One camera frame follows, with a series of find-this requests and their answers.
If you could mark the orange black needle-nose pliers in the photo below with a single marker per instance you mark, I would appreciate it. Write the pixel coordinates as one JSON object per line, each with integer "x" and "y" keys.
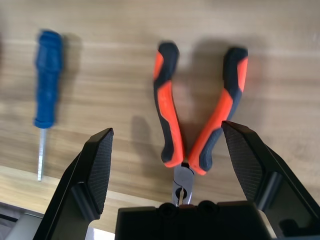
{"x": 167, "y": 105}

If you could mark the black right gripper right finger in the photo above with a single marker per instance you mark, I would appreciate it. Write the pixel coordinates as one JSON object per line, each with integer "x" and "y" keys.
{"x": 243, "y": 160}

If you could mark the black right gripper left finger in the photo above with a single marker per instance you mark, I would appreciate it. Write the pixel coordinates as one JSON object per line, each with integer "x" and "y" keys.
{"x": 82, "y": 180}

